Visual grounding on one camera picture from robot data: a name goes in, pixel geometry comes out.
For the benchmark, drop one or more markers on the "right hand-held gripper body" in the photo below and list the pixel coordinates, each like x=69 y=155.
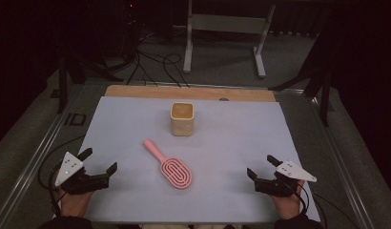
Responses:
x=273 y=187

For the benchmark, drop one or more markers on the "aluminium floor rail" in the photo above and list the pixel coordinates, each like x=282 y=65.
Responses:
x=343 y=168
x=28 y=168

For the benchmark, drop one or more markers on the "white metal stand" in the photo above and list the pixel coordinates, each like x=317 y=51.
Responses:
x=228 y=24

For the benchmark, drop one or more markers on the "pale blue table mat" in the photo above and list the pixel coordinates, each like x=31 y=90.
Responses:
x=225 y=149

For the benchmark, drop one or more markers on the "black tripod stand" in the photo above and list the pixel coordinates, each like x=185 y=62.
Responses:
x=324 y=92
x=62 y=86

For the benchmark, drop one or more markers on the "person's left hand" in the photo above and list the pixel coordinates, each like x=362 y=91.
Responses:
x=73 y=205

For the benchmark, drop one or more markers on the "pink hairbrush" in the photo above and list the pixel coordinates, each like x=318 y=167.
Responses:
x=176 y=173

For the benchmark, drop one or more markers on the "black square floor bracket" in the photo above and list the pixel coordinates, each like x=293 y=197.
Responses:
x=75 y=119

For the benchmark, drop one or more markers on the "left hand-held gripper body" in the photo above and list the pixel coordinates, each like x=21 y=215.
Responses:
x=88 y=183

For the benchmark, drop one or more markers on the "person's right hand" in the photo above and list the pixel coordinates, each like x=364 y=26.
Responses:
x=289 y=206

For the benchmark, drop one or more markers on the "beige square cup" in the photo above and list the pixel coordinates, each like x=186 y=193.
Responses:
x=182 y=125

